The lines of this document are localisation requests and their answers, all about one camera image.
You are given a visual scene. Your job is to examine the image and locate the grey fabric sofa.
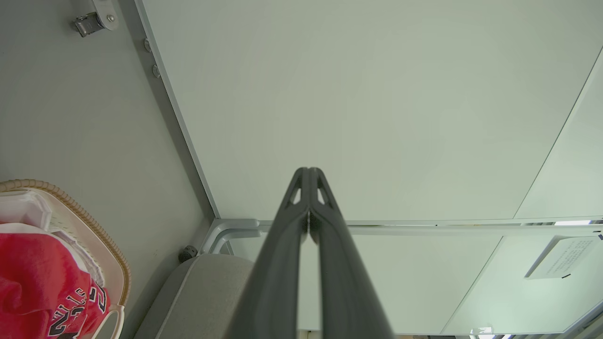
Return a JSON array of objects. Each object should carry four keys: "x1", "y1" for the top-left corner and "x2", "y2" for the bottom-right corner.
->
[{"x1": 134, "y1": 253, "x2": 257, "y2": 339}]

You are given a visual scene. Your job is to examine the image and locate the grey partition foot silver plate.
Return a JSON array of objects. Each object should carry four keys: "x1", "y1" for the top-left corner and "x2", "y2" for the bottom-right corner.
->
[{"x1": 91, "y1": 0, "x2": 119, "y2": 32}]

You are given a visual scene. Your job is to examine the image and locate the white garment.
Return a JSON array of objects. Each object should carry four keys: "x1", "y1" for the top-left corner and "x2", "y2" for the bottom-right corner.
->
[{"x1": 0, "y1": 191, "x2": 105, "y2": 288}]

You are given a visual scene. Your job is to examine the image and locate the grey partition bottom rail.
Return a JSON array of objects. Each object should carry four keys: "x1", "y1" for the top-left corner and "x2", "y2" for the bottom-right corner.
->
[{"x1": 118, "y1": 0, "x2": 221, "y2": 221}]

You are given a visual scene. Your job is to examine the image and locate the white paper notice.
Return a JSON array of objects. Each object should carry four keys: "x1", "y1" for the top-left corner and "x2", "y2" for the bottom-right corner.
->
[{"x1": 524, "y1": 235, "x2": 602, "y2": 280}]

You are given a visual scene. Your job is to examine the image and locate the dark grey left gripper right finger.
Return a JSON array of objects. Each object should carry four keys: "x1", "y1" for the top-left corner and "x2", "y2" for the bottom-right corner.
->
[{"x1": 309, "y1": 168, "x2": 394, "y2": 339}]

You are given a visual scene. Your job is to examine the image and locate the red basketball jersey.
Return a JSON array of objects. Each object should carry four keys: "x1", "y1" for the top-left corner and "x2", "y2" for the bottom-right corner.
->
[{"x1": 0, "y1": 224, "x2": 112, "y2": 339}]

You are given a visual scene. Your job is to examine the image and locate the metal foot caster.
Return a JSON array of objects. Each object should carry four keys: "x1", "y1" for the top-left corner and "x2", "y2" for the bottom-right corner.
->
[{"x1": 73, "y1": 13, "x2": 106, "y2": 38}]

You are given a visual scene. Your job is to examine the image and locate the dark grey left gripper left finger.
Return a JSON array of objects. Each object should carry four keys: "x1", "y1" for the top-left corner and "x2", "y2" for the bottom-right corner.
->
[{"x1": 224, "y1": 168, "x2": 310, "y2": 339}]

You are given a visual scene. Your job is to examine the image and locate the white laundry basket wicker rim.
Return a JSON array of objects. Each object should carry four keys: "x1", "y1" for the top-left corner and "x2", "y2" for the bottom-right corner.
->
[{"x1": 0, "y1": 179, "x2": 131, "y2": 339}]

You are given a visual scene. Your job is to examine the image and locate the grey curved partition foot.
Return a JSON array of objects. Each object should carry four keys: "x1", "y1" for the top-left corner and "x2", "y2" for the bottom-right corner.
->
[{"x1": 202, "y1": 218, "x2": 261, "y2": 255}]

